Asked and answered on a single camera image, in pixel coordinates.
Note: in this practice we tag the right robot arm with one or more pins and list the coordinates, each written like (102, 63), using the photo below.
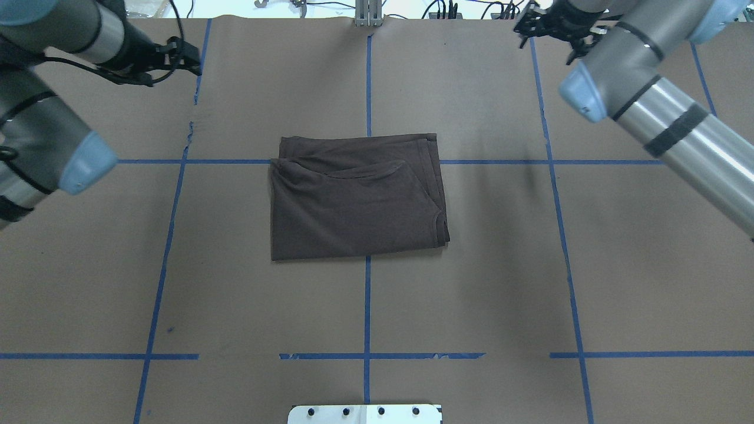
(617, 47)

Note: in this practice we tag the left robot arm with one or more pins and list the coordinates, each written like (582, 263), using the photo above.
(46, 146)

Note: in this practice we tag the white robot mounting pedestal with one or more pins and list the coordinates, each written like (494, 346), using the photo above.
(378, 413)

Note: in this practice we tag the aluminium frame post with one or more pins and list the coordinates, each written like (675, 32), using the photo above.
(369, 13)

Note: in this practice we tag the brown t-shirt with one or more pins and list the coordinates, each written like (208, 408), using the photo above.
(355, 197)

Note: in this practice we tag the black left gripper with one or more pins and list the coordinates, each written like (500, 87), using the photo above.
(137, 49)

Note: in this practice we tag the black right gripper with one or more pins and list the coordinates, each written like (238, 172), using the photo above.
(572, 12)

